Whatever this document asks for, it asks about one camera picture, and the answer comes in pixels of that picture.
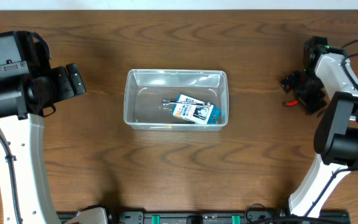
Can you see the blue white cardboard box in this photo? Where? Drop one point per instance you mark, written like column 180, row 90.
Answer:
column 195, row 114

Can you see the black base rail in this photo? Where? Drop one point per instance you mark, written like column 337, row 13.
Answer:
column 206, row 218

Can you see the silver double-ended wrench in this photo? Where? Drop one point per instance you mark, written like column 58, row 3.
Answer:
column 168, row 102

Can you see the red-handled pliers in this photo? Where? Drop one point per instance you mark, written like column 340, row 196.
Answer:
column 290, row 103

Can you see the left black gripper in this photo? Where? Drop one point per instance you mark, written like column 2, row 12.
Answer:
column 63, row 91

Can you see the clear plastic container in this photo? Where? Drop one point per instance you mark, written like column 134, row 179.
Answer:
column 146, row 88

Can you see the black yellow screwdriver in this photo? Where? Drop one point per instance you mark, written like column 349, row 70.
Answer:
column 161, row 127

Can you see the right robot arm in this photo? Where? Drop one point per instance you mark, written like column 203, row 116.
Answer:
column 327, row 83

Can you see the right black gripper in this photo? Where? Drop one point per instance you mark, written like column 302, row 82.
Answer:
column 291, row 80

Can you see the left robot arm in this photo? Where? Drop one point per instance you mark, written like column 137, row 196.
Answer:
column 28, row 85

